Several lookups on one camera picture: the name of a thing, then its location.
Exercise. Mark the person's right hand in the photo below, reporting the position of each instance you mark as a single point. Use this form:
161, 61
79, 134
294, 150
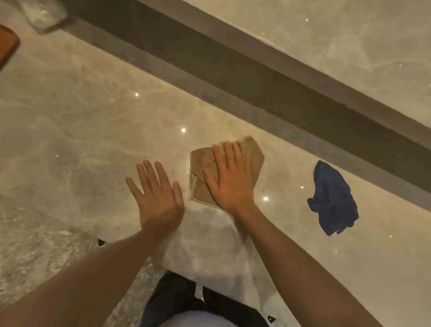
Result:
232, 188

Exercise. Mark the person's left hand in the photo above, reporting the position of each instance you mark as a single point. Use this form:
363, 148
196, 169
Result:
160, 205

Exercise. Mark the person's right thumb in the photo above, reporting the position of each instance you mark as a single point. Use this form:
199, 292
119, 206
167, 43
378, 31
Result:
210, 180

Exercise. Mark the person's right little finger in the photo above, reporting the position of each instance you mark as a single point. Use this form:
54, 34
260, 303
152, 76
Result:
246, 164

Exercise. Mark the person's left thumb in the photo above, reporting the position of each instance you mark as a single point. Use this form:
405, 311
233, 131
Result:
179, 194

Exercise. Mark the person's right middle finger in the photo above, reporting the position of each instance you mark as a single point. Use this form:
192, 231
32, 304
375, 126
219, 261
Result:
229, 154

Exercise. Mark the person's left little finger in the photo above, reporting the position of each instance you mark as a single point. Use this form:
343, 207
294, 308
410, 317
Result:
134, 187

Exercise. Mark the person's left middle finger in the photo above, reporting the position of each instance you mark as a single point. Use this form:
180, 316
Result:
151, 175

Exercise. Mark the tan cleaning cloth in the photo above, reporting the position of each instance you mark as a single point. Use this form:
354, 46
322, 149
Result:
202, 161

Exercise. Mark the person's right forearm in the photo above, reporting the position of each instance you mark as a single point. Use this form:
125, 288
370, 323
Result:
299, 269

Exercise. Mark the person's left forearm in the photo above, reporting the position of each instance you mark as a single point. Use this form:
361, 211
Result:
84, 279

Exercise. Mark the blue crumpled cloth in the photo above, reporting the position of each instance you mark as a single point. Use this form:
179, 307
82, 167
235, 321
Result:
333, 198

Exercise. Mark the person's dark trousers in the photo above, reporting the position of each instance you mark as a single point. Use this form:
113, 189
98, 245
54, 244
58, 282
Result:
175, 296

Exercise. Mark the person's white shirt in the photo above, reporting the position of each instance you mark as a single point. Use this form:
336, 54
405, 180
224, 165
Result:
202, 320

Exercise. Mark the brown wooden board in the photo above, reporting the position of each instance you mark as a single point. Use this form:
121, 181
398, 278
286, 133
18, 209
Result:
6, 43

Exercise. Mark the white plastic bag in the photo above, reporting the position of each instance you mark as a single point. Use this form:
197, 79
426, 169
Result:
42, 15

